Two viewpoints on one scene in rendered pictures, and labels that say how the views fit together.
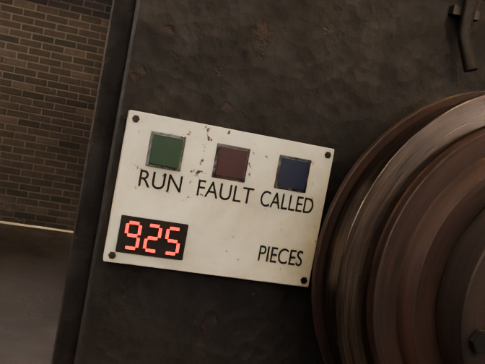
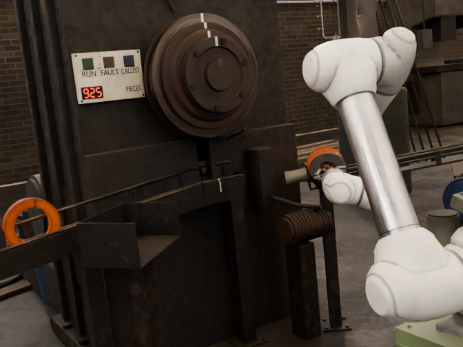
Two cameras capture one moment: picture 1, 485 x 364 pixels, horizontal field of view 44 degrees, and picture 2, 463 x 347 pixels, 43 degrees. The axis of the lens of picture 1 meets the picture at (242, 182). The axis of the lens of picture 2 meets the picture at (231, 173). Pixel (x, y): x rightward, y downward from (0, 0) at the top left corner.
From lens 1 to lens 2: 1.55 m
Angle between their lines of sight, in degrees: 18
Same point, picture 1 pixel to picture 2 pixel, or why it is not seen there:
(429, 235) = (173, 64)
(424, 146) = (165, 40)
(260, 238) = (125, 84)
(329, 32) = (125, 11)
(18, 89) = not seen: outside the picture
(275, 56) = (110, 23)
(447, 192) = (175, 51)
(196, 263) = (108, 98)
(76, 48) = not seen: outside the picture
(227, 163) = (107, 62)
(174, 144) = (89, 60)
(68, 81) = not seen: outside the picture
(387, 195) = (159, 57)
